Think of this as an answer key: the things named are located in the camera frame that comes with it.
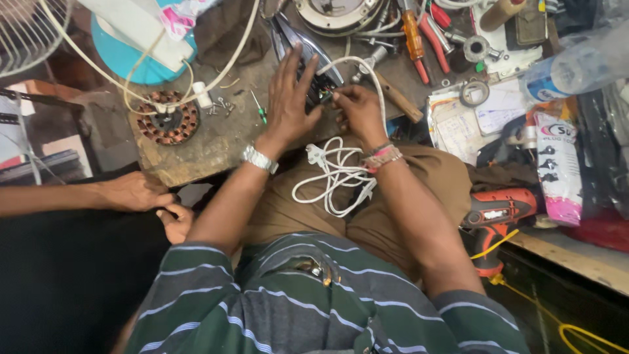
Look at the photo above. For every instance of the person's left hand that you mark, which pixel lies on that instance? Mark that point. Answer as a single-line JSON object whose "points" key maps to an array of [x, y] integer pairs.
{"points": [[287, 110]]}

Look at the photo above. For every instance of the person's right hand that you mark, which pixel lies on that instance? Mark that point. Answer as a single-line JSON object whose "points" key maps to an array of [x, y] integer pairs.
{"points": [[366, 115]]}

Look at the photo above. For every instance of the dark metal clothes iron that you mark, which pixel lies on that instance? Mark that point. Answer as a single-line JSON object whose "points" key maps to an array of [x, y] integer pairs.
{"points": [[314, 54]]}

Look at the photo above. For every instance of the small green screwdriver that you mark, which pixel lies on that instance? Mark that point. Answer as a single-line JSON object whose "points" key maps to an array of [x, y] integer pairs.
{"points": [[260, 110]]}

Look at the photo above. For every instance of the pink thread wrist bands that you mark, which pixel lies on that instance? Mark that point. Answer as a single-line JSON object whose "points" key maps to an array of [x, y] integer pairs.
{"points": [[382, 157]]}

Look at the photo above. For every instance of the silver metal wristwatch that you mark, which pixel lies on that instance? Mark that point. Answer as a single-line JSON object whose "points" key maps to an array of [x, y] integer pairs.
{"points": [[259, 159]]}

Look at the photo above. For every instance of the heap of small metal screws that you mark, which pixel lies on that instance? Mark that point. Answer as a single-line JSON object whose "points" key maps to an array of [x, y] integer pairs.
{"points": [[221, 105]]}

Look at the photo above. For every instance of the white cylindrical capacitor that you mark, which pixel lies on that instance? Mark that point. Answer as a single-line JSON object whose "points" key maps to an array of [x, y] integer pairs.
{"points": [[202, 94]]}

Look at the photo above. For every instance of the dark brown cloth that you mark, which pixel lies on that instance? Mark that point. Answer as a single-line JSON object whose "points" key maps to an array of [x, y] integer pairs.
{"points": [[231, 34]]}

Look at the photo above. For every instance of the heap of printed papers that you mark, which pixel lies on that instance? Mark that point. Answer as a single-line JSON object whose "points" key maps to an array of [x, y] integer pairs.
{"points": [[462, 128]]}

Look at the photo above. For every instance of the brown trousers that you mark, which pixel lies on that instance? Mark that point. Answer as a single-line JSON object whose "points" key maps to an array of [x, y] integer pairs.
{"points": [[427, 191]]}

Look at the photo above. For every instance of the round metal heating plate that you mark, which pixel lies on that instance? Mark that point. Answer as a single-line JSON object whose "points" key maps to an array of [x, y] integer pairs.
{"points": [[336, 14]]}

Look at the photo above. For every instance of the grey tape roll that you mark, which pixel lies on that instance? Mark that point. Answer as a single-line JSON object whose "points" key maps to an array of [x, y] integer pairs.
{"points": [[474, 93]]}

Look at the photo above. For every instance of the copper wound motor stator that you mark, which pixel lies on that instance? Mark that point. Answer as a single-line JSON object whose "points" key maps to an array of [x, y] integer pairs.
{"points": [[169, 123]]}

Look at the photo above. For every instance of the round metal fitting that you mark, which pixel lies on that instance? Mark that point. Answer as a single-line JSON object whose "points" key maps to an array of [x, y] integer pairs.
{"points": [[476, 48]]}

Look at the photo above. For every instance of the pink and white plastic packet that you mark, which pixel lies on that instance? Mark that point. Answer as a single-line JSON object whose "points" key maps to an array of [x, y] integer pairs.
{"points": [[179, 17]]}

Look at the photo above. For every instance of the orange and black power drill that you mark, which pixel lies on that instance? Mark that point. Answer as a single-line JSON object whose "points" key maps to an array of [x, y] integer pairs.
{"points": [[496, 216]]}

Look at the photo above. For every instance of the brown cardboard tube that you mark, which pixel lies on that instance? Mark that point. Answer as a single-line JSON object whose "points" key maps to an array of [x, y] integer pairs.
{"points": [[501, 13]]}

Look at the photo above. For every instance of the teal and white fan body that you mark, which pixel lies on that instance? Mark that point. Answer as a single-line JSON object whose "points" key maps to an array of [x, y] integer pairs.
{"points": [[123, 49]]}

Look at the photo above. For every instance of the green striped shirt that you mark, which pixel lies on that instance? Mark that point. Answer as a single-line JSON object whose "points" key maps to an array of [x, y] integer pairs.
{"points": [[314, 305]]}

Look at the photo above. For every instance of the white and pink plug packet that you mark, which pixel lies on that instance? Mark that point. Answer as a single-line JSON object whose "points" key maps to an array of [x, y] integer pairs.
{"points": [[558, 167]]}

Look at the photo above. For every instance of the clear plastic bottle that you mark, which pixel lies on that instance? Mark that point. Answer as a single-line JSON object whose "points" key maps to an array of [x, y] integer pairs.
{"points": [[575, 66]]}

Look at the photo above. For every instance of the heap of black plastic bags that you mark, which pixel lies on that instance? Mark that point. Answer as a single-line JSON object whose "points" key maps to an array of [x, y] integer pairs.
{"points": [[607, 147]]}

